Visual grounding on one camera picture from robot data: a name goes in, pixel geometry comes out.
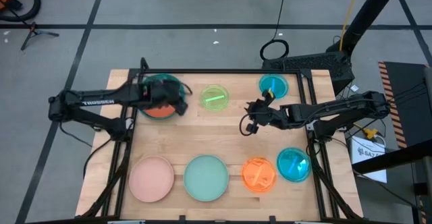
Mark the black aluminium table frame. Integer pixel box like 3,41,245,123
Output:
76,57,364,224

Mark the orange-red plastic plate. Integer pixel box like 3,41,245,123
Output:
142,104,179,119

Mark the black perforated computer case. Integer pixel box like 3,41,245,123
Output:
261,51,356,95

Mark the white paper sign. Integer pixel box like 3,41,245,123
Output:
350,134,388,184

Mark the translucent blue plate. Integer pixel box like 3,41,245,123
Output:
276,146,312,184
259,74,290,100

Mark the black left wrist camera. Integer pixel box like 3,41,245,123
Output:
175,101,189,117

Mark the translucent yellow-green plate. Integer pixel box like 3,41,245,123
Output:
199,84,231,112

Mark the yellow cable connector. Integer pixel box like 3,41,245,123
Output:
361,126,379,140

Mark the black vacuum hose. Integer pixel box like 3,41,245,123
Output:
0,0,42,23

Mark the black hanging cable with coil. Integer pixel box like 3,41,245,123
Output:
259,0,290,61

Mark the black metal beam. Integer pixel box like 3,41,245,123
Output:
350,138,432,175

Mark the mint green plastic plate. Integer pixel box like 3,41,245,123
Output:
183,154,230,202

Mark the black hazard-striped floor mat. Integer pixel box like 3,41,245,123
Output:
377,61,432,150

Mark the black tripod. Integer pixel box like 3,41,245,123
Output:
20,21,60,52

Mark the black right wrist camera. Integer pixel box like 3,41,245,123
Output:
245,122,259,136

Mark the large teal plastic plate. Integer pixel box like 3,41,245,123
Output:
139,73,188,121

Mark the pink plastic plate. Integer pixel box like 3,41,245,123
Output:
128,155,176,204

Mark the translucent orange plate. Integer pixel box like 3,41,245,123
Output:
240,157,278,194

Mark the black camera pole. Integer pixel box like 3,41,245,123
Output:
325,0,404,55

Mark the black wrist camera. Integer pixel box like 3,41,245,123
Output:
245,122,259,136
175,101,189,117

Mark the yellow hanging cable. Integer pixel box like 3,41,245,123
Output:
339,0,362,52

